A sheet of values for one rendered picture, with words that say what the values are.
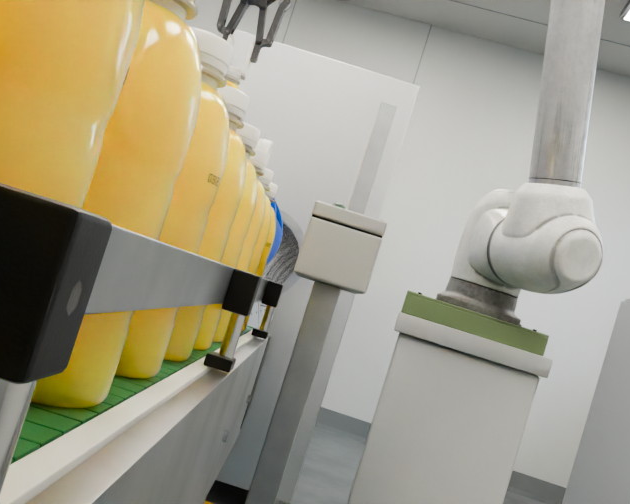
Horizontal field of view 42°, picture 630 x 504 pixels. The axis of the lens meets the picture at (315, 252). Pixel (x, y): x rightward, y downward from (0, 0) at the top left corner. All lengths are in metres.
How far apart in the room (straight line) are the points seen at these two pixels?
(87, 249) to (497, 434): 1.58
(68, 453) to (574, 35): 1.47
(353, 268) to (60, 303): 0.93
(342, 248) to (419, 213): 5.61
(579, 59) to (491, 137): 5.17
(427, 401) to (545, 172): 0.51
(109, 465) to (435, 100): 6.61
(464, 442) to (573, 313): 5.08
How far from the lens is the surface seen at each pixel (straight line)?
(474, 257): 1.77
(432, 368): 1.70
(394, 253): 6.64
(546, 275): 1.58
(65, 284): 0.16
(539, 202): 1.61
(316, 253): 1.08
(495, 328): 1.70
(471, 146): 6.80
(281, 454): 1.18
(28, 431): 0.32
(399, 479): 1.72
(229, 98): 0.63
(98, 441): 0.33
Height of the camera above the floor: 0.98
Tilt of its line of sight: 3 degrees up
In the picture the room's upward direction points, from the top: 17 degrees clockwise
